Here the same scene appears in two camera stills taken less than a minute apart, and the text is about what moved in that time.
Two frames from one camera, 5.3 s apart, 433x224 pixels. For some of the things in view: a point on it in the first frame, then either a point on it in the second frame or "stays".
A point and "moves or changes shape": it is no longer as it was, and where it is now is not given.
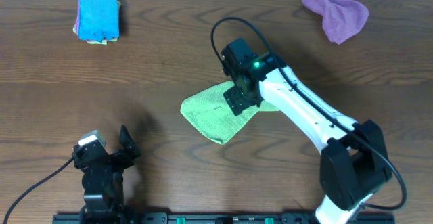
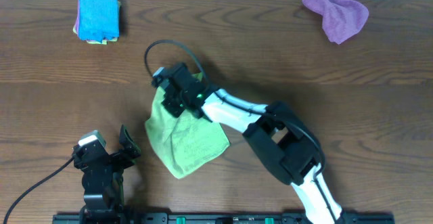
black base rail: (249, 218) stays
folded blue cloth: (97, 17) stays
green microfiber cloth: (208, 112) moves or changes shape
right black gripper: (235, 102) → (166, 104)
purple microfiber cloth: (339, 17) stays
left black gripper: (128, 158) stays
